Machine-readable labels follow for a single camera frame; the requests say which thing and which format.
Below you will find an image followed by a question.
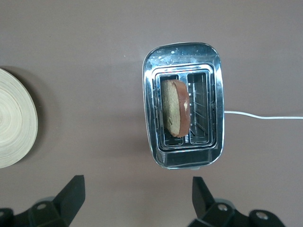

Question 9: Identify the round wooden plate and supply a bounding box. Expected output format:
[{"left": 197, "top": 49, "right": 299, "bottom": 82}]
[{"left": 0, "top": 68, "right": 38, "bottom": 169}]

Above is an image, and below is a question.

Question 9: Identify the brown bread slice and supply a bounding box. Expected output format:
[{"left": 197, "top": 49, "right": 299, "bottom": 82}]
[{"left": 160, "top": 79, "right": 191, "bottom": 138}]

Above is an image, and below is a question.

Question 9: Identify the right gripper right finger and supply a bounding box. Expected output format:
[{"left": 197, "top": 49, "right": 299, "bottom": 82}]
[{"left": 188, "top": 176, "right": 285, "bottom": 227}]

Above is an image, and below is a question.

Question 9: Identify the chrome two-slot toaster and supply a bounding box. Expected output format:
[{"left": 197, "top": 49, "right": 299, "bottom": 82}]
[{"left": 142, "top": 42, "right": 225, "bottom": 170}]

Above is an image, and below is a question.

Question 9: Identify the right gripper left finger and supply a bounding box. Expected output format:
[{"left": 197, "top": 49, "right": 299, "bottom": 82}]
[{"left": 0, "top": 175, "right": 86, "bottom": 227}]

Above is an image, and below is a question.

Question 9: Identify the white toaster power cable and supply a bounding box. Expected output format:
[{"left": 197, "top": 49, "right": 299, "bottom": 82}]
[{"left": 223, "top": 110, "right": 303, "bottom": 120}]

